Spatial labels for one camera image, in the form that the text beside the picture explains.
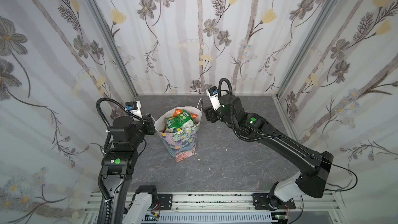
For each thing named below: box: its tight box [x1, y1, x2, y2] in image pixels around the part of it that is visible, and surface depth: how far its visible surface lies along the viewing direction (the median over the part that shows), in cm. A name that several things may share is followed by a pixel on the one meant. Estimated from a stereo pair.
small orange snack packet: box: [173, 108, 198, 120], surface depth 83 cm
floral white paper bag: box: [153, 106, 203, 163], surface depth 78 cm
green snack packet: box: [165, 109, 196, 130], surface depth 79 cm
